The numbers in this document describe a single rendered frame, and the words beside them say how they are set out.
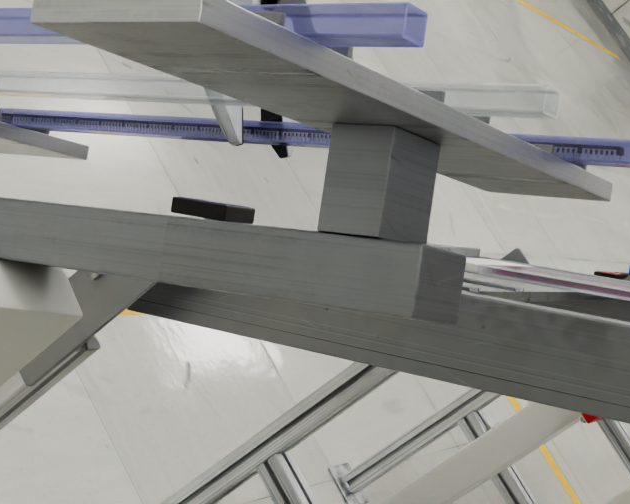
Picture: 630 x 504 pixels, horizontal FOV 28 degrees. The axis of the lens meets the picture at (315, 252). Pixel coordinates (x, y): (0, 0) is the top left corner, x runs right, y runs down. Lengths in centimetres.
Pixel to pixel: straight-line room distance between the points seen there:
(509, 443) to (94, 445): 65
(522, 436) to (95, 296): 111
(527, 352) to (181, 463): 138
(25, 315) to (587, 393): 37
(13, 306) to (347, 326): 33
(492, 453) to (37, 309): 141
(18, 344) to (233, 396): 175
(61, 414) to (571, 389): 129
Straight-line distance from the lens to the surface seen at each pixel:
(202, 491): 184
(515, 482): 237
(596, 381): 82
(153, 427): 216
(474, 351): 85
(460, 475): 201
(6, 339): 64
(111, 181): 255
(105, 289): 96
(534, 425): 195
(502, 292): 114
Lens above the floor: 120
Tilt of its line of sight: 23 degrees down
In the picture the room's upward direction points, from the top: 52 degrees clockwise
